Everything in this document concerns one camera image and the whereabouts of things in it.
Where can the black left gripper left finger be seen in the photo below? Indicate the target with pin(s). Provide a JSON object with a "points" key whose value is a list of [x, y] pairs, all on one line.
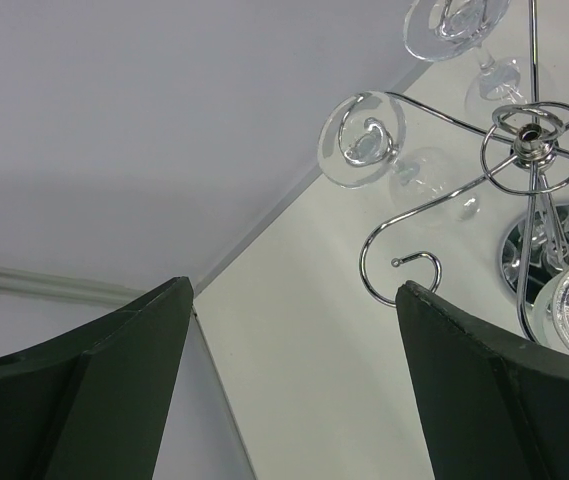
{"points": [[93, 402]]}

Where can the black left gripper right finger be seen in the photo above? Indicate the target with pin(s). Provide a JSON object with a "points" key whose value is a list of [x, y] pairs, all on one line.
{"points": [[492, 405]]}

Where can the tall clear wine glass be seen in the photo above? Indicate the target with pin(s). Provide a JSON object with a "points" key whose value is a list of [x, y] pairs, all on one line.
{"points": [[362, 141]]}

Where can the etched clear wine glass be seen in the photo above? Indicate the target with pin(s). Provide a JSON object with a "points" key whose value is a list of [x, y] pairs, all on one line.
{"points": [[437, 31]]}

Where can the chrome wine glass rack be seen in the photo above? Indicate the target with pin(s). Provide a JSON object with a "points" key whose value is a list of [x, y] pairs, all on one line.
{"points": [[533, 159]]}

